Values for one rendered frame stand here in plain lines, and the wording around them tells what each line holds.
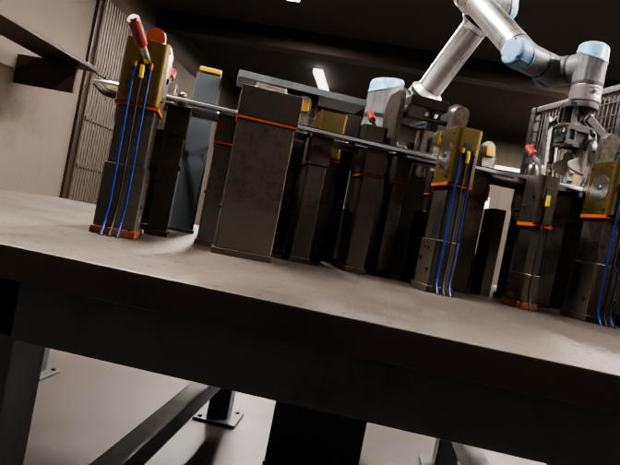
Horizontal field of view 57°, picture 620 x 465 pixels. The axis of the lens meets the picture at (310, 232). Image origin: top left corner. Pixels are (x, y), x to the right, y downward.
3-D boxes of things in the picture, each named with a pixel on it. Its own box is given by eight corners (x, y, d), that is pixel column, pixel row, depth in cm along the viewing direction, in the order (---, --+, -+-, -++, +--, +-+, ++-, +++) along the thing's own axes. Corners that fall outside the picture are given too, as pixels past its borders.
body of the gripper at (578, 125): (547, 149, 149) (556, 102, 149) (577, 155, 151) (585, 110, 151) (566, 146, 142) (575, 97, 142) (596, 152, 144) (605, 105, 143)
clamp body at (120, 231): (83, 233, 101) (122, 29, 100) (97, 231, 114) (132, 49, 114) (133, 243, 102) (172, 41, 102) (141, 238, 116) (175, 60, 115)
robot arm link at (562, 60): (524, 52, 156) (559, 45, 146) (551, 65, 162) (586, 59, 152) (518, 80, 156) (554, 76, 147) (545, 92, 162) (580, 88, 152)
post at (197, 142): (165, 229, 158) (196, 71, 157) (167, 228, 166) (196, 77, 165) (193, 234, 160) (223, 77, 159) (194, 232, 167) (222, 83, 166)
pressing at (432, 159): (86, 77, 113) (87, 69, 113) (104, 98, 135) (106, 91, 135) (678, 212, 139) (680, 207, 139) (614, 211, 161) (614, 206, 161)
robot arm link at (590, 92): (590, 93, 151) (611, 88, 143) (586, 111, 151) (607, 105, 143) (564, 87, 149) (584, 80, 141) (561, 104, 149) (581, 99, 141)
